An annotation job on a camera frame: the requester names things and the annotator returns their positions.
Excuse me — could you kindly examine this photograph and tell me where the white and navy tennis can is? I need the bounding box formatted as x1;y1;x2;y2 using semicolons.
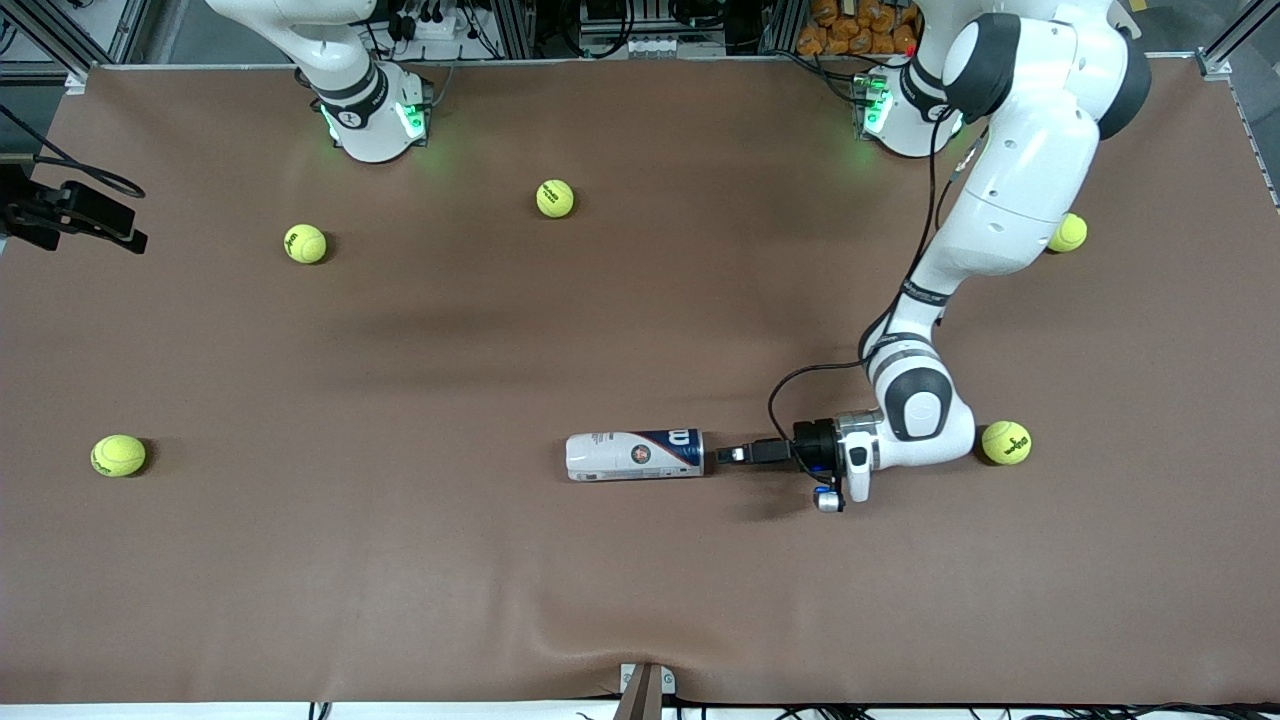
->
565;429;706;484

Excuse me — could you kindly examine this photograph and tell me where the white power strip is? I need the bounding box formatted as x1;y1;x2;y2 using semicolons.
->
398;0;463;43

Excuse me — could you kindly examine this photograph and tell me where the brown table mat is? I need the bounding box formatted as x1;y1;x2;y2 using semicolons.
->
0;58;1280;706

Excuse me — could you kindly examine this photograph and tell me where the orange packets pile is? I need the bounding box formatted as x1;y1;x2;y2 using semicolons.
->
797;0;919;58

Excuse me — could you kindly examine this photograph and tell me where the grey electronics box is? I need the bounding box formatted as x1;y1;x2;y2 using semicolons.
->
578;0;728;59

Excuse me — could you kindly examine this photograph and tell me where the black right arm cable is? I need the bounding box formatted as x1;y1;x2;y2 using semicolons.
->
0;105;148;198

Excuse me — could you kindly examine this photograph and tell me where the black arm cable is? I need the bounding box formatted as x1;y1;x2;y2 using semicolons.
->
768;110;991;446
0;105;148;198

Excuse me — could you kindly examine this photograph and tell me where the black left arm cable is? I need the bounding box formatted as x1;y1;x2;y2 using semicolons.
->
768;110;991;446

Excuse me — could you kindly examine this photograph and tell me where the aluminium frame rail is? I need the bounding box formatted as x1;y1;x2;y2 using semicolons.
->
497;0;536;59
757;0;806;56
0;0;151;91
1195;0;1280;81

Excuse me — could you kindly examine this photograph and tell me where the grey metal bracket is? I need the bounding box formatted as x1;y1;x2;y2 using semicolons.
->
612;662;677;720

